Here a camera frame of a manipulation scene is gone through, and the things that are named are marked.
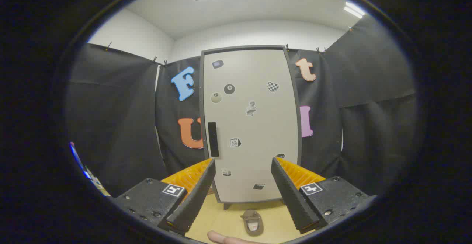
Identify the black backdrop cloth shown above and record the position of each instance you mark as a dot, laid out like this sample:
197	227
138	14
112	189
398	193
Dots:
118	118

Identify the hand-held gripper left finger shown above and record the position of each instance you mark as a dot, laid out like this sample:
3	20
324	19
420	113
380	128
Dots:
201	188

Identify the small ceiling light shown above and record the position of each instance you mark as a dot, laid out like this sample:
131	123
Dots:
354	10

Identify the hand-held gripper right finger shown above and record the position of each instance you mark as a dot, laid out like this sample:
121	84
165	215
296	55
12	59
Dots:
287	192

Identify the grey shoe cabinet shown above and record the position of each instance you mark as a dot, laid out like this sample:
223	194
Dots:
201	89

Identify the brown fuzzy shoe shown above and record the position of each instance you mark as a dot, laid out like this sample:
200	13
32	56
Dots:
253	222

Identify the computer monitor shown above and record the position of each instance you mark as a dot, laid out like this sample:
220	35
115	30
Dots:
77	159

